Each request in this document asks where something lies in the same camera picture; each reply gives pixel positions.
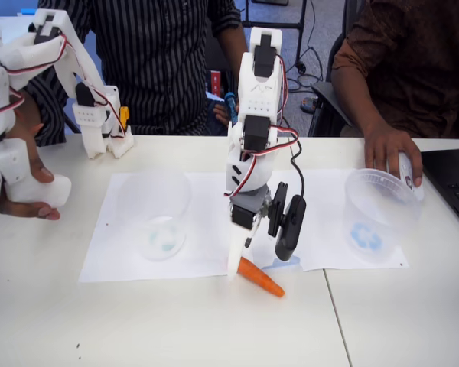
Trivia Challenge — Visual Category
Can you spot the white paper green recycle symbol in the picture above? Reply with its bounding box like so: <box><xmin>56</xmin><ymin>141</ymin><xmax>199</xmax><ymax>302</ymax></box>
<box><xmin>77</xmin><ymin>171</ymin><xmax>256</xmax><ymax>284</ymax></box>

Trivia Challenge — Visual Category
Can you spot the black office chair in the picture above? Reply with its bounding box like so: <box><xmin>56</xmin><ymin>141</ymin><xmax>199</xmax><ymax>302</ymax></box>
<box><xmin>308</xmin><ymin>0</ymin><xmax>368</xmax><ymax>138</ymax></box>

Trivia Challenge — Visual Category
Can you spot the striped shirt person's left forearm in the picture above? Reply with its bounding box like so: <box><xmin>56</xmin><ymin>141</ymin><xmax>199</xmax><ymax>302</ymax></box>
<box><xmin>213</xmin><ymin>22</ymin><xmax>249</xmax><ymax>106</ymax></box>

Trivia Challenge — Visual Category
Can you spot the white paper blue recycle symbol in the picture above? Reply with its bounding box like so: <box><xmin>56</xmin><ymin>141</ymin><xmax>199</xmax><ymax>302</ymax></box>
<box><xmin>246</xmin><ymin>167</ymin><xmax>411</xmax><ymax>272</ymax></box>

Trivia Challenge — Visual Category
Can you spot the black webcam cable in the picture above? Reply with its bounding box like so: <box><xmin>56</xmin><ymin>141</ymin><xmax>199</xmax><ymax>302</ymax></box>
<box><xmin>278</xmin><ymin>116</ymin><xmax>306</xmax><ymax>200</ymax></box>

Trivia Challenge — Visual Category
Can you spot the white computer mouse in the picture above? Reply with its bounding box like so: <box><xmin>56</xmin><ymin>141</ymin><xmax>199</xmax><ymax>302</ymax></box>
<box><xmin>386</xmin><ymin>151</ymin><xmax>425</xmax><ymax>202</ymax></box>

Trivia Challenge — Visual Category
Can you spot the black metal wheeled stand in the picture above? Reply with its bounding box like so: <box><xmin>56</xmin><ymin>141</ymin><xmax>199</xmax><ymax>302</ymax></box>
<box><xmin>241</xmin><ymin>0</ymin><xmax>309</xmax><ymax>74</ymax></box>

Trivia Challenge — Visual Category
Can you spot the black webcam with mount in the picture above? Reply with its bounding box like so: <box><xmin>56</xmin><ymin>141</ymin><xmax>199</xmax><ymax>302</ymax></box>
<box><xmin>266</xmin><ymin>182</ymin><xmax>308</xmax><ymax>262</ymax></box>

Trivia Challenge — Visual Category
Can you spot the black floor cable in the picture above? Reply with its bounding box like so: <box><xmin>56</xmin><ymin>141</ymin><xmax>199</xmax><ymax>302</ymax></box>
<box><xmin>275</xmin><ymin>0</ymin><xmax>330</xmax><ymax>95</ymax></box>

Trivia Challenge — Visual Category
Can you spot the person in striped shirt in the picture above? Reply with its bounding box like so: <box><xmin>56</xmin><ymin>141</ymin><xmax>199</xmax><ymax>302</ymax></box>
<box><xmin>24</xmin><ymin>0</ymin><xmax>248</xmax><ymax>148</ymax></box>

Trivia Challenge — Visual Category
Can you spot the black laptop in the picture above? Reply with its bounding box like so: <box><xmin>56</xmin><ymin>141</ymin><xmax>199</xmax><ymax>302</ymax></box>
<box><xmin>420</xmin><ymin>148</ymin><xmax>459</xmax><ymax>236</ymax></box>

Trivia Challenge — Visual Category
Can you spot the clear plastic tub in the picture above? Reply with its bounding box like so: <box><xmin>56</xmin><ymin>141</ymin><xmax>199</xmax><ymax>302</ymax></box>
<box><xmin>342</xmin><ymin>167</ymin><xmax>422</xmax><ymax>265</ymax></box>
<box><xmin>116</xmin><ymin>167</ymin><xmax>192</xmax><ymax>263</ymax></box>

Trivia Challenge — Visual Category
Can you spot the striped shirt person's right hand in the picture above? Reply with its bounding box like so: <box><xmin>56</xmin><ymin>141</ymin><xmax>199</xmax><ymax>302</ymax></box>
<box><xmin>0</xmin><ymin>94</ymin><xmax>61</xmax><ymax>222</ymax></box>

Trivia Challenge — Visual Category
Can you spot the brown shirt person's right forearm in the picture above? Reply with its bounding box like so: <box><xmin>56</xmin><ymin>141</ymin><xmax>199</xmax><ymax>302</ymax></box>
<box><xmin>330</xmin><ymin>63</ymin><xmax>391</xmax><ymax>135</ymax></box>

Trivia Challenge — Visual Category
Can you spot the person in brown shirt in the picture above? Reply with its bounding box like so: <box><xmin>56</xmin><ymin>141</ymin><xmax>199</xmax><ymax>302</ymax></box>
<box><xmin>330</xmin><ymin>0</ymin><xmax>459</xmax><ymax>138</ymax></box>

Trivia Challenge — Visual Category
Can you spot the striped shirt person's left hand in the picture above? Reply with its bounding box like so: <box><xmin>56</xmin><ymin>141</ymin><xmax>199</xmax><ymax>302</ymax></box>
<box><xmin>212</xmin><ymin>102</ymin><xmax>233</xmax><ymax>126</ymax></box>

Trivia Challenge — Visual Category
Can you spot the white leader robot arm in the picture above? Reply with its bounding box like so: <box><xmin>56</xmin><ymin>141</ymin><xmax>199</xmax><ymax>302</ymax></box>
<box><xmin>0</xmin><ymin>8</ymin><xmax>135</xmax><ymax>160</ymax></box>

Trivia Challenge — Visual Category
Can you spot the brown shirt person's right hand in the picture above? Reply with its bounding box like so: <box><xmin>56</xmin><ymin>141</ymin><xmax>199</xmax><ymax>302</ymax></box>
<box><xmin>363</xmin><ymin>122</ymin><xmax>425</xmax><ymax>188</ymax></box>

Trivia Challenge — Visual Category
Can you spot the red white box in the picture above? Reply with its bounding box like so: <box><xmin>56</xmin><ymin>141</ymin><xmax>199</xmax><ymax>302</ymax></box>
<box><xmin>210</xmin><ymin>70</ymin><xmax>223</xmax><ymax>96</ymax></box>

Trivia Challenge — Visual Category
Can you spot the orange carrot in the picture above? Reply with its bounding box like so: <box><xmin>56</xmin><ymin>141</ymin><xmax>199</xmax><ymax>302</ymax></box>
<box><xmin>236</xmin><ymin>256</ymin><xmax>286</xmax><ymax>299</ymax></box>

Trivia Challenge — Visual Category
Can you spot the blue plastic clamp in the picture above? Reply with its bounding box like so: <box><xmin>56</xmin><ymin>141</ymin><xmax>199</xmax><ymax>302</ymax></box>
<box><xmin>224</xmin><ymin>91</ymin><xmax>240</xmax><ymax>125</ymax></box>

